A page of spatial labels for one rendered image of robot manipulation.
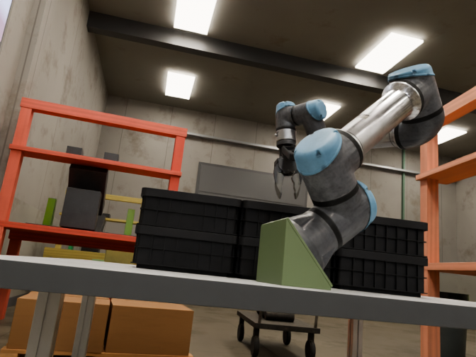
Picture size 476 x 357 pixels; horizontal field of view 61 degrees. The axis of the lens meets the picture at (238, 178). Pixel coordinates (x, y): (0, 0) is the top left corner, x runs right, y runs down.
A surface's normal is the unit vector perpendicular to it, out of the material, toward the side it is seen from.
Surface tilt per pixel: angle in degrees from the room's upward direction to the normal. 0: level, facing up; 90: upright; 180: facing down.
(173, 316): 90
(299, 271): 90
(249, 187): 90
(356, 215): 106
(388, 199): 90
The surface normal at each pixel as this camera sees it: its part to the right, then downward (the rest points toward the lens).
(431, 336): 0.13, -0.22
